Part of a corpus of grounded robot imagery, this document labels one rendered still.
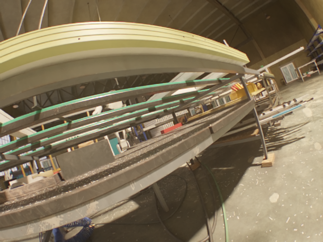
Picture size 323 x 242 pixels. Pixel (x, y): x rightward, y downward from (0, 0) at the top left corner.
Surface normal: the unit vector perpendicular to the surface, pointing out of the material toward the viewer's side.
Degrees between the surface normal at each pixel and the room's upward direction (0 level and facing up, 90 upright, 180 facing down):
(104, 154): 90
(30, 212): 90
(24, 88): 90
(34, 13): 180
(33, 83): 90
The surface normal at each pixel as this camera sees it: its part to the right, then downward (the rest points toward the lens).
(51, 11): 0.36, 0.93
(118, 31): 0.51, -0.25
